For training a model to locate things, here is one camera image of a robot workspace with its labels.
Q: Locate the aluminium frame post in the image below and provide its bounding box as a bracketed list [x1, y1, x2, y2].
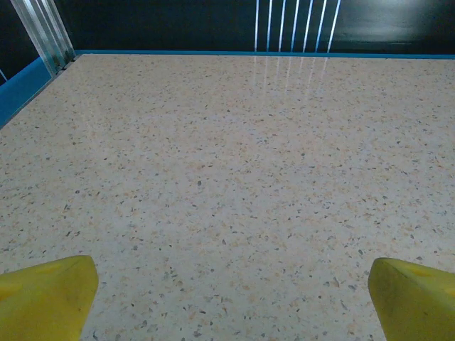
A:
[9, 0, 77, 77]

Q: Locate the blue table edge strip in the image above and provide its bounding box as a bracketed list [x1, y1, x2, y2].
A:
[0, 55, 55, 129]

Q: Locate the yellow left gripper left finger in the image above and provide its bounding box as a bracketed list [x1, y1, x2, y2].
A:
[0, 254, 100, 341]

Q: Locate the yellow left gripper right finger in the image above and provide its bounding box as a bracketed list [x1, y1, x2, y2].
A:
[368, 258, 455, 341]

